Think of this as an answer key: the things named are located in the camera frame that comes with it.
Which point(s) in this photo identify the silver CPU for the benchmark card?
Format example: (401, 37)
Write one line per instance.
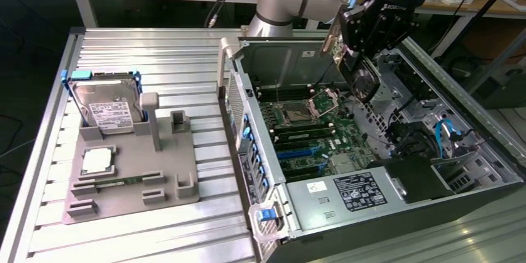
(99, 161)

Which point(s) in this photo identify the grey parts rack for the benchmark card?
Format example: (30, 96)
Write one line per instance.
(132, 158)

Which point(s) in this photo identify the metal socket cover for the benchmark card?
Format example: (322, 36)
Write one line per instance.
(325, 103)

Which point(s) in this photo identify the perforated metal drive cage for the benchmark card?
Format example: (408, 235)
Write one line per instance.
(395, 96)

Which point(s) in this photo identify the hard disk with blue bracket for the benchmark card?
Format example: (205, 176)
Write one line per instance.
(107, 109)

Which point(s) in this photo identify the black open PC case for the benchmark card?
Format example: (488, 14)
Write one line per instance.
(473, 210)

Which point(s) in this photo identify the silver chipset heatsink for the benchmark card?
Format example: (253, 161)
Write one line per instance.
(342, 164)

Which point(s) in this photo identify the CPU socket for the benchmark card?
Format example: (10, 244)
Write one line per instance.
(296, 113)

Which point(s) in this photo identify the green RAM stick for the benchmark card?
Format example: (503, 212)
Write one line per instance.
(120, 181)

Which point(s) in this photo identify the blue case latch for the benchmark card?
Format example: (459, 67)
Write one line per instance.
(265, 215)

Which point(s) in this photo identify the empty metal disk bay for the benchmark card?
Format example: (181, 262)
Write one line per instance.
(473, 170)

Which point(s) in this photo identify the dark computer tower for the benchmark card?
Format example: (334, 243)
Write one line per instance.
(505, 90)

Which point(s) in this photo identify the black RAM stick white label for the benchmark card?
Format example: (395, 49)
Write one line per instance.
(300, 137)

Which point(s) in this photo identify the blue expansion slot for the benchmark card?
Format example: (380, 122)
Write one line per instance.
(297, 153)

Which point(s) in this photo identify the grey power supply unit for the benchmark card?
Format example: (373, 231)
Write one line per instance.
(362, 189)

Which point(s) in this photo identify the thin metal locking lever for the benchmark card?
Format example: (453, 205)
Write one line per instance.
(280, 93)

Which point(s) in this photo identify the blue card retainer clips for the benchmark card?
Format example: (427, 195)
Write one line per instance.
(257, 158)

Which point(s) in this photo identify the graphics card with fan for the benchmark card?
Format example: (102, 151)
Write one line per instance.
(364, 81)

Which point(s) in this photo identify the cluttered wooden desk grey frame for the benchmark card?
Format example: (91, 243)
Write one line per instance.
(493, 7)

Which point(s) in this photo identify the black expansion slot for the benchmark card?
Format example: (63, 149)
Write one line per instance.
(304, 176)
(302, 169)

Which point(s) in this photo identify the black fan shroud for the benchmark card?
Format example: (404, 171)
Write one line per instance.
(411, 180)

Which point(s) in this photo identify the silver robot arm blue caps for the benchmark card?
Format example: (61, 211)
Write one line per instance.
(280, 7)

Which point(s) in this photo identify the green motherboard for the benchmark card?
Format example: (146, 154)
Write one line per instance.
(341, 139)

